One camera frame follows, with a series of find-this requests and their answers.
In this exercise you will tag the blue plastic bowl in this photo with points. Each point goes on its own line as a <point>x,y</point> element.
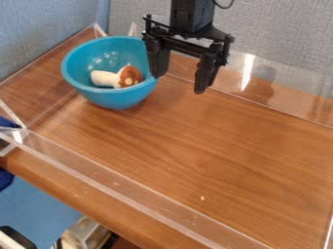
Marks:
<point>107,54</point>

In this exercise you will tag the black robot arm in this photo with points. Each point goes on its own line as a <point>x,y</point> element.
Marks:
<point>195,7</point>

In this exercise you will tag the clear acrylic front barrier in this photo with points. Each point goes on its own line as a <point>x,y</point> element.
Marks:
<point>145,217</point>

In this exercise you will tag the toy mushroom brown cap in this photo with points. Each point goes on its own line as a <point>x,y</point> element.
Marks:
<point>125,78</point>

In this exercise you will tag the black white device corner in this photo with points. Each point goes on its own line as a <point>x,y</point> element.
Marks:
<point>12,240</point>

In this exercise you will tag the grey metal table frame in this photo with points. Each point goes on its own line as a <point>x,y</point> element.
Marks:
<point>84,235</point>

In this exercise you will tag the clear acrylic back barrier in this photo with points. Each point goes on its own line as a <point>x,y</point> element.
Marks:
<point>278,86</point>

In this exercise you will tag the clear acrylic barrier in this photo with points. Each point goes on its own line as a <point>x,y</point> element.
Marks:
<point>145,217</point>
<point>278,86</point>

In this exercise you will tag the clear acrylic corner bracket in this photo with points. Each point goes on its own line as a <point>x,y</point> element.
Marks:
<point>101,33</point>

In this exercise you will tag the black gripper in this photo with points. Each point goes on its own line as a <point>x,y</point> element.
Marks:
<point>190,34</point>

